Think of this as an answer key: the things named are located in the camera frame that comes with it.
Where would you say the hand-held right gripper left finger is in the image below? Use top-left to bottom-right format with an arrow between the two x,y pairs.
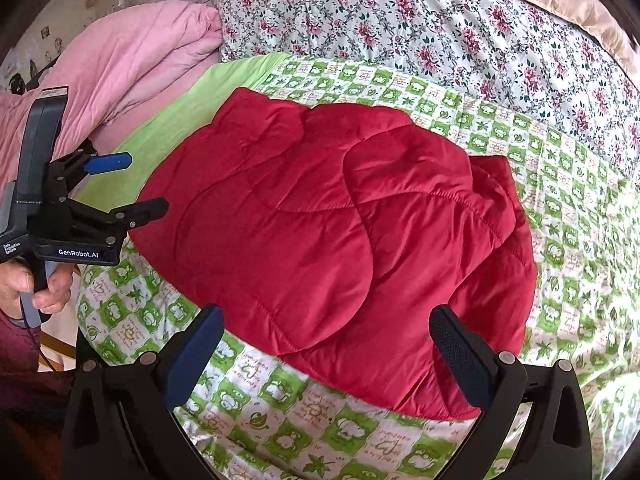
60,304 -> 225,480

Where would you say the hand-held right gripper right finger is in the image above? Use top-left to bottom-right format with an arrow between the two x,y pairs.
430,304 -> 594,480

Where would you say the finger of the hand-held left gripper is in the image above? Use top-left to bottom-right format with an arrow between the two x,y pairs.
66,197 -> 170,237
52,151 -> 134,189

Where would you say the red quilted jacket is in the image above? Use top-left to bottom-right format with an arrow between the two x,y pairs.
131,87 -> 539,420

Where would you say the person's left forearm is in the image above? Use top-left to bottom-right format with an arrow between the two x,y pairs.
0,309 -> 45,376

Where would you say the person's left hand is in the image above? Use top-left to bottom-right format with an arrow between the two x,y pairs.
0,260 -> 77,319

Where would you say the pink quilt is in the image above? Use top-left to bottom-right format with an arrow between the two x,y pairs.
0,1 -> 224,181

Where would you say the light wooden furniture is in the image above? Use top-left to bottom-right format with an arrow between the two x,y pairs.
39,264 -> 83,368

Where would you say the green patterned bed sheet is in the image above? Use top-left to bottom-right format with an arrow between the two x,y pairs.
75,52 -> 640,480

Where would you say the floral print quilt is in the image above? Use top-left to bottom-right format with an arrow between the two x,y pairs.
214,0 -> 640,181

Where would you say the thin black cable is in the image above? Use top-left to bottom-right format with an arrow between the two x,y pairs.
20,297 -> 58,373

